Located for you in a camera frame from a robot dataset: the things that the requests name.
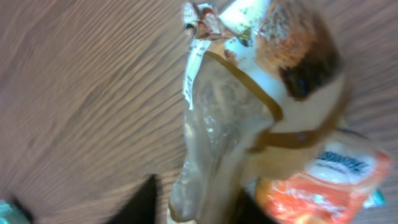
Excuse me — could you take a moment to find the teal wet wipes pack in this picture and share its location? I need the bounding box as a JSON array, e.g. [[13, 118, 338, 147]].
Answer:
[[0, 200, 31, 224]]

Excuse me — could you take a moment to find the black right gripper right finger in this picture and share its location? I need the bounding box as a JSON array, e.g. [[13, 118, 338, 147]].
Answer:
[[231, 189, 277, 224]]

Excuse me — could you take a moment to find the orange snack packet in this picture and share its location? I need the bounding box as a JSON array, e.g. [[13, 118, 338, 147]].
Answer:
[[254, 140, 392, 224]]

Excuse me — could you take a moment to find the clear brown snack bag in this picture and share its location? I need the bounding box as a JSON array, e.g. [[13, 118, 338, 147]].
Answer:
[[167, 0, 346, 223]]

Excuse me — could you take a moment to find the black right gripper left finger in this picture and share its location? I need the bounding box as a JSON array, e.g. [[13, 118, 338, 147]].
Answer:
[[105, 174, 161, 224]]

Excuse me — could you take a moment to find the teal white box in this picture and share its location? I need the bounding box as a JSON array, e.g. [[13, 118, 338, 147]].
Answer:
[[363, 189, 386, 209]]

